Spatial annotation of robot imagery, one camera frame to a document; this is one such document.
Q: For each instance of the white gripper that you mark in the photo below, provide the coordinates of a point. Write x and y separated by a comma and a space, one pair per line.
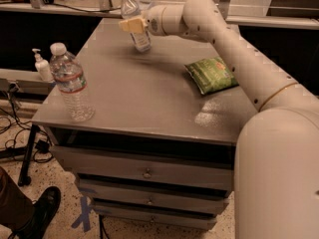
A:
155, 21

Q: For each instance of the top grey drawer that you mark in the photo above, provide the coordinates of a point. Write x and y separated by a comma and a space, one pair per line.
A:
117, 165

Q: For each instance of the blue tape cross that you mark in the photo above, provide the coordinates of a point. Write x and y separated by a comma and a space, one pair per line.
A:
86, 218

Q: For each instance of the grey drawer cabinet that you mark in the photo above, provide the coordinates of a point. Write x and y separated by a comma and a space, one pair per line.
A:
147, 105

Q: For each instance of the bottom grey drawer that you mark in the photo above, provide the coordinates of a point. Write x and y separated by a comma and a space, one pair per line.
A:
152, 215

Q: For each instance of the blue plastic bottle white label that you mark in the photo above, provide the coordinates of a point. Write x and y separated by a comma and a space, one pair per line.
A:
130, 9

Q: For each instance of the black shoe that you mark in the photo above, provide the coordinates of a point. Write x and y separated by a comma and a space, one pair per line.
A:
45, 209

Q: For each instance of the black metal stand leg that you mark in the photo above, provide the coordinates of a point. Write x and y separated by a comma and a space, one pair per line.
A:
24, 178

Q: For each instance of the clear water bottle red label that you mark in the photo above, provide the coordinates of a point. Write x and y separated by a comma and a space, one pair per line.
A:
70, 79

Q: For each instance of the grey drawer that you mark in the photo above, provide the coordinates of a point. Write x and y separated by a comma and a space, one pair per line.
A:
152, 215
178, 199
117, 165

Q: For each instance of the brown trouser leg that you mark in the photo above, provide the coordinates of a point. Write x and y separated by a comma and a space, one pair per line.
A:
16, 209

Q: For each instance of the white pump dispenser bottle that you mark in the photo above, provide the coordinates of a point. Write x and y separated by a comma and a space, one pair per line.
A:
42, 66

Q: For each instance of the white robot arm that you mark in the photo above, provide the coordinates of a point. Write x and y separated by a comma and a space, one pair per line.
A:
276, 170

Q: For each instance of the green chip bag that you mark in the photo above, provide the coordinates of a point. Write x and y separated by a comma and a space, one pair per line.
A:
211, 75

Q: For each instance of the middle grey drawer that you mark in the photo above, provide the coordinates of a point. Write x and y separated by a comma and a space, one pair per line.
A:
178, 199

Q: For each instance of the grey metal rail shelf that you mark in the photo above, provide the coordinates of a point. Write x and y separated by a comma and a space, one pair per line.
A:
237, 12

